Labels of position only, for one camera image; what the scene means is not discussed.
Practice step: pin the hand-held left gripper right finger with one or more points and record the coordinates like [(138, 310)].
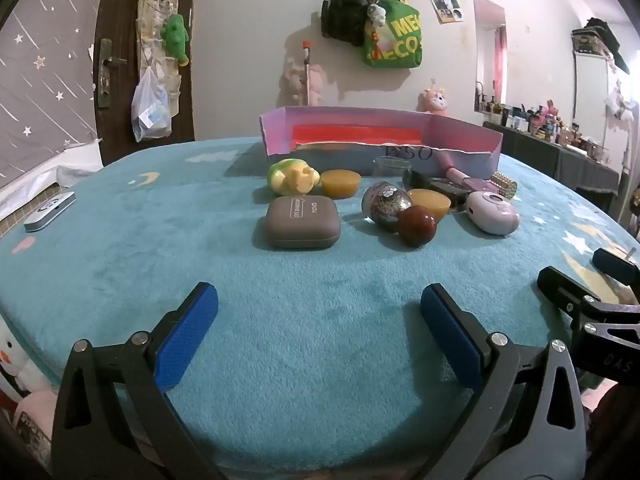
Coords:
[(452, 340)]

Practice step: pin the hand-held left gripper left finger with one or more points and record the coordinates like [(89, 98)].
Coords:
[(187, 335)]

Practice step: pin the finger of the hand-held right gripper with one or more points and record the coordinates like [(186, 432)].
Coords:
[(617, 265), (562, 287)]

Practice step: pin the pink round device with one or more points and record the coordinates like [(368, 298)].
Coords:
[(492, 212)]

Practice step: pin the pearl hair clip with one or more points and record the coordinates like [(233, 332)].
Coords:
[(504, 185)]

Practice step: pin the dark red ball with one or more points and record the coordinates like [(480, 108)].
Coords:
[(417, 226)]

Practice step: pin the orange round disc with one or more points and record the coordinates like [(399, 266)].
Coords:
[(341, 182), (430, 203)]

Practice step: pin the pink nail polish bottle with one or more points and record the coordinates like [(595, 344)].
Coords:
[(462, 176)]

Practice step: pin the black nail polish bottle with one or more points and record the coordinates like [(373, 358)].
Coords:
[(440, 187)]

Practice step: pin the grey rounded case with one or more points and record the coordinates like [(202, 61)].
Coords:
[(302, 222)]

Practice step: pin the clear glass cup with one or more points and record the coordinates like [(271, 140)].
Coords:
[(391, 166)]

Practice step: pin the green yellow toy figure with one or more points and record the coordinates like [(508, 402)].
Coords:
[(292, 177)]

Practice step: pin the pink cardboard box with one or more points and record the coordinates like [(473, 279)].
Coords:
[(380, 132)]

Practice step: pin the dark covered table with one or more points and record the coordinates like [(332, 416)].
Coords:
[(565, 165)]

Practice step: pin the teal plush blanket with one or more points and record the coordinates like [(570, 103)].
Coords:
[(320, 285)]

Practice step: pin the row of cosmetic bottles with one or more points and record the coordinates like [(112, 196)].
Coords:
[(540, 120)]

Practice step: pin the white cabinet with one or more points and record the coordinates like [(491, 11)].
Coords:
[(590, 100)]

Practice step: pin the white snowman plush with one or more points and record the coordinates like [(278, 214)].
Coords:
[(10, 360)]

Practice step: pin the white flat device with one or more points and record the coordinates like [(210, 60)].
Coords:
[(50, 211)]

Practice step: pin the white crumpled sheet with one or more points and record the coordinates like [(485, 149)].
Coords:
[(75, 160)]

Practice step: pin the bright pink plush toy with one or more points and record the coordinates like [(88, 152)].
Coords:
[(434, 101)]

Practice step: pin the clear plastic bag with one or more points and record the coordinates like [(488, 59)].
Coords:
[(149, 107)]

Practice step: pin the dark storage bag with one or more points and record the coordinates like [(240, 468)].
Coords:
[(597, 35)]

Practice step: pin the window with pink curtain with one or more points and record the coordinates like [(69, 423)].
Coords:
[(489, 35)]

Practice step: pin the pale pink plush toy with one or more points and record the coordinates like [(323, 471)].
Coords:
[(295, 82)]

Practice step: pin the green tote bag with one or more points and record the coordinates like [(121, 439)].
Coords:
[(397, 40)]

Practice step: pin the green plush toy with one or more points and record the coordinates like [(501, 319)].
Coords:
[(175, 37)]

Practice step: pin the small white plush charm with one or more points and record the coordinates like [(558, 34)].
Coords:
[(376, 14)]

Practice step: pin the dark brown door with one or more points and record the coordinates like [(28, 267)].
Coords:
[(120, 10)]

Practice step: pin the black backpack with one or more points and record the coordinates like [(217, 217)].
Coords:
[(345, 10)]

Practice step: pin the wall poster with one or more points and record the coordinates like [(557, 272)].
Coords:
[(444, 2)]

